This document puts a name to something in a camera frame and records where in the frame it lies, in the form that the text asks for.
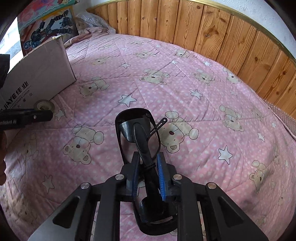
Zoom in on black safety glasses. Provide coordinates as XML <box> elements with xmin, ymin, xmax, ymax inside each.
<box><xmin>115</xmin><ymin>108</ymin><xmax>178</xmax><ymax>236</ymax></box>

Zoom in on person's left hand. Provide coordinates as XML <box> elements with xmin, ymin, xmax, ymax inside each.
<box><xmin>0</xmin><ymin>131</ymin><xmax>7</xmax><ymax>185</ymax></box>

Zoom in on green tape roll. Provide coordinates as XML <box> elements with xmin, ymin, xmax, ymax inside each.
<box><xmin>34</xmin><ymin>99</ymin><xmax>55</xmax><ymax>113</ymax></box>

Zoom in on white cardboard box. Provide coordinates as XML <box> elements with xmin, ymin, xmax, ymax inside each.
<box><xmin>1</xmin><ymin>37</ymin><xmax>76</xmax><ymax>110</ymax></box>

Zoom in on pink girl toy box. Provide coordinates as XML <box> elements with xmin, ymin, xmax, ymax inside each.
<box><xmin>18</xmin><ymin>0</ymin><xmax>77</xmax><ymax>30</ymax></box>

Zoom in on robot toy box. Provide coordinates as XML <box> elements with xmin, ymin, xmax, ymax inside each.
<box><xmin>19</xmin><ymin>6</ymin><xmax>78</xmax><ymax>55</ymax></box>

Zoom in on bubble wrap at headboard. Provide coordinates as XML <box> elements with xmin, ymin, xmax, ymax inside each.
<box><xmin>75</xmin><ymin>11</ymin><xmax>116</xmax><ymax>35</ymax></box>

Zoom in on pink bear-print quilt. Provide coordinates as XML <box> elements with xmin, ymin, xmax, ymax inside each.
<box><xmin>1</xmin><ymin>33</ymin><xmax>295</xmax><ymax>240</ymax></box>

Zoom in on wooden headboard panel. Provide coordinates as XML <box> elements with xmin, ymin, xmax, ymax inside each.
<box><xmin>89</xmin><ymin>1</ymin><xmax>295</xmax><ymax>116</ymax></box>

